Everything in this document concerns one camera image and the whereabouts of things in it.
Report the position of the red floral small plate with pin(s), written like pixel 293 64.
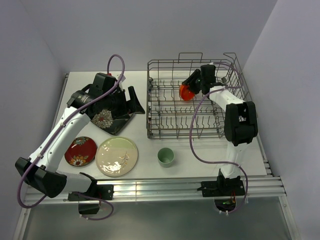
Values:
pixel 81 152

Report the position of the orange bowl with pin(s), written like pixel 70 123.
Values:
pixel 185 93

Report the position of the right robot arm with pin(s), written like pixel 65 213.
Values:
pixel 240 128

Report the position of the black square floral plate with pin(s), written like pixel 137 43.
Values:
pixel 105 122

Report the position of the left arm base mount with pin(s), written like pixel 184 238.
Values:
pixel 101 193

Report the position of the green cup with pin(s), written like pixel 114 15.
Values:
pixel 165 157

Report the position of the cream green round plate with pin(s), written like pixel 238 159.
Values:
pixel 116 156

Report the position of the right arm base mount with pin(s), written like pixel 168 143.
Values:
pixel 224 192

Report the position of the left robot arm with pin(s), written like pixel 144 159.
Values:
pixel 40 169

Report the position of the grey wire dish rack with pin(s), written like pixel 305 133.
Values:
pixel 170 117

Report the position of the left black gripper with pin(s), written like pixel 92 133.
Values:
pixel 131 106

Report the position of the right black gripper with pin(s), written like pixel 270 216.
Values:
pixel 190 81

